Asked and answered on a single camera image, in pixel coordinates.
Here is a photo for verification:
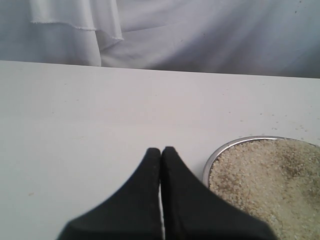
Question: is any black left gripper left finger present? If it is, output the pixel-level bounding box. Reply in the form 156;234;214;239
58;148;163;240

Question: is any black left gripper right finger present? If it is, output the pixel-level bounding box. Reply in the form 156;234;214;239
161;146;276;240

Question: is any metal plate of rice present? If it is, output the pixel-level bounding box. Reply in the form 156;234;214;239
202;135;320;240

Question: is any white backdrop cloth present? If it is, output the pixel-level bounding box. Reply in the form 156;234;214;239
0;0;320;78

